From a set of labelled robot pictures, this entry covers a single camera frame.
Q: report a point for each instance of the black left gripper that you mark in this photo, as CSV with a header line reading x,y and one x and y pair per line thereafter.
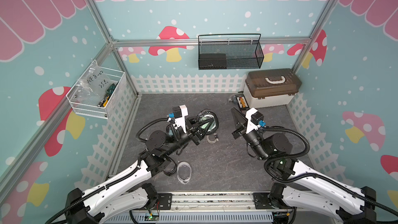
x,y
193,130

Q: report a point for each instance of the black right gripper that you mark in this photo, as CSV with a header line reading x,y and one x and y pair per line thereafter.
x,y
241,117

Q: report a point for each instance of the green wall charger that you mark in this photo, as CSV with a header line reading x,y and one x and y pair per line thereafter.
x,y
207,124

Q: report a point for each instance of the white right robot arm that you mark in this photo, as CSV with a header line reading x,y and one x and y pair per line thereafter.
x,y
296,184

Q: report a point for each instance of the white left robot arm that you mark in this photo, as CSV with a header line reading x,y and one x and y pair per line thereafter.
x,y
129,190

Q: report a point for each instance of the black yellow battery charger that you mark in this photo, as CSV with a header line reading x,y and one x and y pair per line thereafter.
x,y
242,103

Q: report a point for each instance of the brown lid storage box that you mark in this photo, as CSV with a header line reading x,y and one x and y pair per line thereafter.
x,y
268,88

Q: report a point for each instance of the black box in basket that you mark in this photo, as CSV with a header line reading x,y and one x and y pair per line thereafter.
x,y
212,61

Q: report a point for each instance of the green tool in basket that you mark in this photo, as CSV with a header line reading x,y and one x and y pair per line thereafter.
x,y
107,95

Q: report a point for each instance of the clear labelled plastic bag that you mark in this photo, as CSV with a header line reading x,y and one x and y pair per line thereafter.
x,y
93,83

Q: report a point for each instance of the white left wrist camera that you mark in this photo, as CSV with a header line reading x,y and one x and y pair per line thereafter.
x,y
178,117

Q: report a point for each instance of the black wire mesh wall basket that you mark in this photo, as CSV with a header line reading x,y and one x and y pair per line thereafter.
x,y
243,51

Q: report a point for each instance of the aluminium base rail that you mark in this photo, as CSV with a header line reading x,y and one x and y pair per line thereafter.
x,y
212,207

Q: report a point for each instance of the white wire wall basket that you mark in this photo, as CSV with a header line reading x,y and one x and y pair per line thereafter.
x,y
89,107

